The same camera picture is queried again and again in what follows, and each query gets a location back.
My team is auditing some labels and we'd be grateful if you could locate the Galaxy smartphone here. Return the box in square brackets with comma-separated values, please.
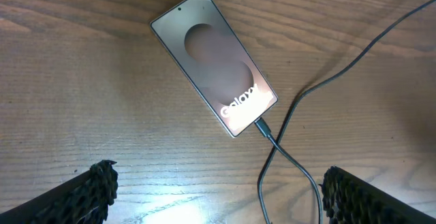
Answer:
[150, 0, 278, 138]

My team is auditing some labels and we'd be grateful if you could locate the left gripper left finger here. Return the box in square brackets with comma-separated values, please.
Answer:
[1, 160, 118, 224]

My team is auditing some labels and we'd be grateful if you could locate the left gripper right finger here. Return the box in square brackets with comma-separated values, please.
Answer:
[321, 166, 435, 224]

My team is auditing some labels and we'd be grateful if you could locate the black USB charging cable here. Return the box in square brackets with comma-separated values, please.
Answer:
[253, 0, 436, 224]

